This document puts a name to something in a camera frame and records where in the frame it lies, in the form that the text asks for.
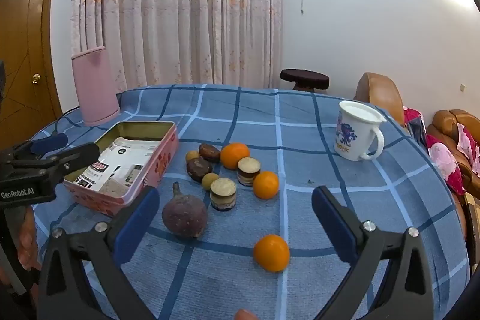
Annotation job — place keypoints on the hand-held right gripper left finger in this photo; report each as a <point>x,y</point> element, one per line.
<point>138,220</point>

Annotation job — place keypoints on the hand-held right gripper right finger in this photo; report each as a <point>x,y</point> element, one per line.
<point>333,222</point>

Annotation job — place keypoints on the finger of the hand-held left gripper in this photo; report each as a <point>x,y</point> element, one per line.
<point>80,154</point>
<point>48,143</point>

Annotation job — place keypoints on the purple round fruit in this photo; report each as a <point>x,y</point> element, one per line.
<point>185,215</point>

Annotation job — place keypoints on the metal baking tray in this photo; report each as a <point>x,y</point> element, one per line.
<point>157,162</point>

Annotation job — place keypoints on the orange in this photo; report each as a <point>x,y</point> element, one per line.
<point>272,253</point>
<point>266,185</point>
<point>235,155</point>

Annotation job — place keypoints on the dark brown dried fruit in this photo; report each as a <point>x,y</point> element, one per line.
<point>198,169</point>

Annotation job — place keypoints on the small yellow longan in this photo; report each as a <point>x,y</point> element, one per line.
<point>192,156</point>
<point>210,181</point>

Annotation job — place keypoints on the pale potato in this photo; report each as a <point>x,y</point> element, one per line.
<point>248,171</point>

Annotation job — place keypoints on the person's left hand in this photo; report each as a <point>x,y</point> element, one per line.
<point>28,241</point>

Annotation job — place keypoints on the printed paper leaflet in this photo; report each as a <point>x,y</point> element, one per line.
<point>127,162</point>

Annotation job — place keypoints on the brass door knob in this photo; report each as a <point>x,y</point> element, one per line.
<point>36,79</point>

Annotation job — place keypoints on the pink cylindrical container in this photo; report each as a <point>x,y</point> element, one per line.
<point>95,87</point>

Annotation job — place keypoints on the white mug with blue print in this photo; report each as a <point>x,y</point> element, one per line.
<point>350,132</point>

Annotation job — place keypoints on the wooden door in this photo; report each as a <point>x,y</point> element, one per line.
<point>22,42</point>

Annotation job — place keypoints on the blue plaid tablecloth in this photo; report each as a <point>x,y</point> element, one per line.
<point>300,117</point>

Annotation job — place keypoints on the brown leather armchair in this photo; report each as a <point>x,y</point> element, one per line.
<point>378,95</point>

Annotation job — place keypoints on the dark round stool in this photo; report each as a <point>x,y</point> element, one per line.
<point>303,75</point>

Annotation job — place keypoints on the brown leather sofa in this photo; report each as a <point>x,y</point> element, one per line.
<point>444,121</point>

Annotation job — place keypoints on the pink floral curtain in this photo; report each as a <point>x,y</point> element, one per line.
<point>180,12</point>

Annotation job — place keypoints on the white wall socket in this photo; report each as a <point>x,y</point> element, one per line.
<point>462,87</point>

